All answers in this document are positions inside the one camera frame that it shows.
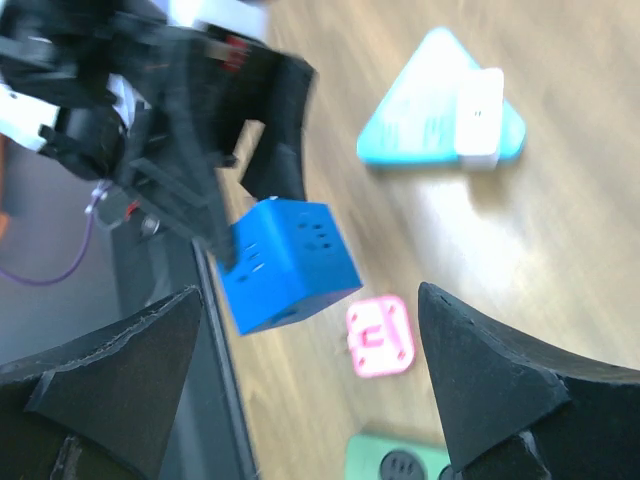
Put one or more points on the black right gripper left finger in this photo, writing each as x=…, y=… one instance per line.
x=101, y=406

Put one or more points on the teal triangular power strip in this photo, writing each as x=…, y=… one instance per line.
x=414, y=123

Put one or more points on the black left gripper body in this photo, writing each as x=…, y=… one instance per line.
x=115, y=70

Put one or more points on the blue cube socket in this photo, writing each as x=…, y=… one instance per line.
x=292, y=263

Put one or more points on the white USB charger plug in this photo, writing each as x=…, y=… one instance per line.
x=478, y=118

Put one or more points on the pink square socket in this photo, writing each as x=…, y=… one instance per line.
x=379, y=337

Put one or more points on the green power strip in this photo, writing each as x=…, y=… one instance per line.
x=374, y=457

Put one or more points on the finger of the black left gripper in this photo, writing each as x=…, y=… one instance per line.
x=276, y=165
x=171, y=173

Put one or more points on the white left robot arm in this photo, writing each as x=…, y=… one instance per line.
x=32, y=90

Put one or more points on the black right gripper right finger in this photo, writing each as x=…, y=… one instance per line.
x=514, y=407

